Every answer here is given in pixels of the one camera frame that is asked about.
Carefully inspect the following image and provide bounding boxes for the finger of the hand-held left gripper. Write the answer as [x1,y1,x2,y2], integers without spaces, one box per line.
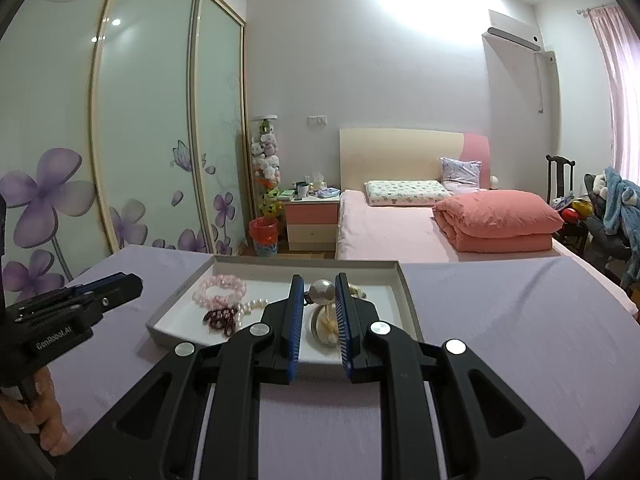
[15,272,144,333]
[7,281,101,311]

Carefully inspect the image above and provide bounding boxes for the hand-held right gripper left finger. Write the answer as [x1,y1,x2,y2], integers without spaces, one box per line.
[55,274,306,480]

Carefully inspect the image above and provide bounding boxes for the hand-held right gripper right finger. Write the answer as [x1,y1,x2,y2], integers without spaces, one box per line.
[334,272,583,480]

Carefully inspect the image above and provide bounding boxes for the white pearl bracelet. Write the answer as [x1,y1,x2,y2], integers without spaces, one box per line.
[232,297,271,331]

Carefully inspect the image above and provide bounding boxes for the grey shallow tray box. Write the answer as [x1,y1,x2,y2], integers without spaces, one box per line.
[145,255,426,368]

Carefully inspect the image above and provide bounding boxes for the dark red bead bracelet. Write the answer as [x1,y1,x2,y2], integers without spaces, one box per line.
[202,306,240,337]

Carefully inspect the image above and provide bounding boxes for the person's left hand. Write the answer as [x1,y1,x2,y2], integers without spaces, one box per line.
[0,364,68,456]

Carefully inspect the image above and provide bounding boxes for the red lined waste bin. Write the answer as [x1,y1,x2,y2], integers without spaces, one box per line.
[249,217,280,257]

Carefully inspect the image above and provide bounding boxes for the pink bed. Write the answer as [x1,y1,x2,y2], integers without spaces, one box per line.
[335,187,601,263]

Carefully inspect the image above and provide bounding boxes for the pink nightstand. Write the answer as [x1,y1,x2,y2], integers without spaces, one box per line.
[284,191,342,252]

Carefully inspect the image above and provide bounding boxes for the long patterned pillow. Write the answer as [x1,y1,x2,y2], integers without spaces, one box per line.
[364,179,451,207]

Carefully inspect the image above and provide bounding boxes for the purple tablecloth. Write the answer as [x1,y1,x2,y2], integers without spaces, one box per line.
[0,245,640,480]

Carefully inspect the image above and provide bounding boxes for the column of plush toys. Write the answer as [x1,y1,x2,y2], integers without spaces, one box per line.
[250,119,282,221]

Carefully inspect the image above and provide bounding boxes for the floral sliding wardrobe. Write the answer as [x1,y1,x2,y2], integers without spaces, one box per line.
[0,0,251,291]

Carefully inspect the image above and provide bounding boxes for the cream and pink headboard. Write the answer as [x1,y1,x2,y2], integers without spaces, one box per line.
[339,127,491,193]

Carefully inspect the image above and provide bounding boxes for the folded pink quilt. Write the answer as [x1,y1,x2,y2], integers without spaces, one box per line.
[432,190,565,253]

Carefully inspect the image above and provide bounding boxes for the small floral pillow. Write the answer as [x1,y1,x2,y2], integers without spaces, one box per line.
[440,157,483,192]

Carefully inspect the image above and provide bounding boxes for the red and yellow bag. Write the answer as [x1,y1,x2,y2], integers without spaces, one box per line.
[560,199,596,224]

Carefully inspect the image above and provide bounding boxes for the dark wooden chair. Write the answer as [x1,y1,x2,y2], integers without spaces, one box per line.
[545,154,590,256]

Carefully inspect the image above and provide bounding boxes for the grey chair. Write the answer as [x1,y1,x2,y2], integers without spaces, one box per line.
[582,172,633,281]

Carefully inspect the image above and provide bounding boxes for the blue fleece garment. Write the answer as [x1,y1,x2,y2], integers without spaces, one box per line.
[602,166,640,286]

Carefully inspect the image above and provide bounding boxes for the white pipe cover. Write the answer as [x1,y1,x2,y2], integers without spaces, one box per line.
[534,50,556,113]

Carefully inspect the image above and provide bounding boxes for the white air conditioner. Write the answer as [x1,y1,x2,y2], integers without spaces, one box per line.
[487,9,542,52]

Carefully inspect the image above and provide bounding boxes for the pink curtain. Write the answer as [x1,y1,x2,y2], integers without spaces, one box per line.
[587,5,640,181]

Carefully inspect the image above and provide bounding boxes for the yellow wide bracelet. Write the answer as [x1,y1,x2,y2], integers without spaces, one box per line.
[320,284,368,348]

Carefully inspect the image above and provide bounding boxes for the pink bead bracelet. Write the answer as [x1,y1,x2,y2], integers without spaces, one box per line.
[192,275,247,311]

